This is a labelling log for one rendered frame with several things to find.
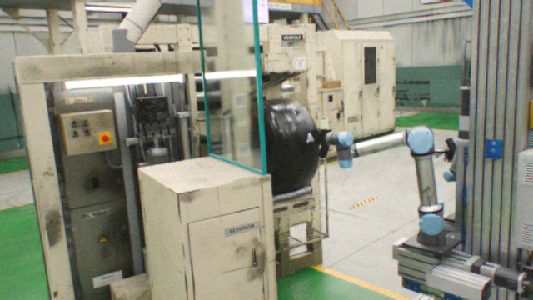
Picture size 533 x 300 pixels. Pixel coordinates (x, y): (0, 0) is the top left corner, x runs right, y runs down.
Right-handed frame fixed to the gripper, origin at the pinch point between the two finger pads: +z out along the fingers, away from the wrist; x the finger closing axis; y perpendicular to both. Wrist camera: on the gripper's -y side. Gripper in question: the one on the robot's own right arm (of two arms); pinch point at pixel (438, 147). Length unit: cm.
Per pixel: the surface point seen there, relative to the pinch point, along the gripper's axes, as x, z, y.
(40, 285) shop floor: -302, 132, 66
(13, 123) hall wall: -445, 854, -26
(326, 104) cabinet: 116, 426, 24
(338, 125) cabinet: 140, 440, 68
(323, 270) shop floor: -78, 59, 97
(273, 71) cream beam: -101, 29, -74
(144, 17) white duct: -177, 12, -119
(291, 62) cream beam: -86, 32, -77
